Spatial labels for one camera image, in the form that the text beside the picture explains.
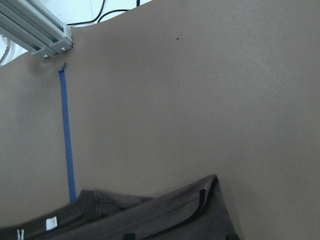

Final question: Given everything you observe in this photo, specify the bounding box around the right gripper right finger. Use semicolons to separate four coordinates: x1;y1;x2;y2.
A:
226;233;240;240

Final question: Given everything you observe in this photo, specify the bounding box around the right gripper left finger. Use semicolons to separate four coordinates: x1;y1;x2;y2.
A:
124;233;136;240

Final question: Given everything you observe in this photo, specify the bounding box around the dark brown t-shirt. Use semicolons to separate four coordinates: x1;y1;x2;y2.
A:
0;174;238;240

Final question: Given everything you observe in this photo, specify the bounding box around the aluminium frame post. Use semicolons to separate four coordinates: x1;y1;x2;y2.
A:
0;0;73;60

